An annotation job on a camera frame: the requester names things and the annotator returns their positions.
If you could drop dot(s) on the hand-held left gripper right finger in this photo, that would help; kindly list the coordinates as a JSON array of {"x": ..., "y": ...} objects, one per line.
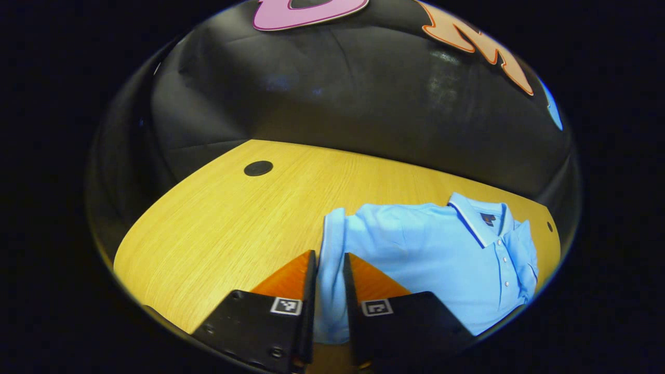
[{"x": 349, "y": 301}]

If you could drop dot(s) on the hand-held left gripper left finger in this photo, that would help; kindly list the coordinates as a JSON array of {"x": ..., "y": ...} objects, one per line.
[{"x": 310, "y": 311}]

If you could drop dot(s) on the light blue polo T-shirt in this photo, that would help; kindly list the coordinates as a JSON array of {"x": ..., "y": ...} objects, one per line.
[{"x": 415, "y": 249}]

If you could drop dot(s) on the black backdrop cloth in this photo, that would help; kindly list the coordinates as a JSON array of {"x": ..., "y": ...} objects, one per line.
[{"x": 337, "y": 93}]

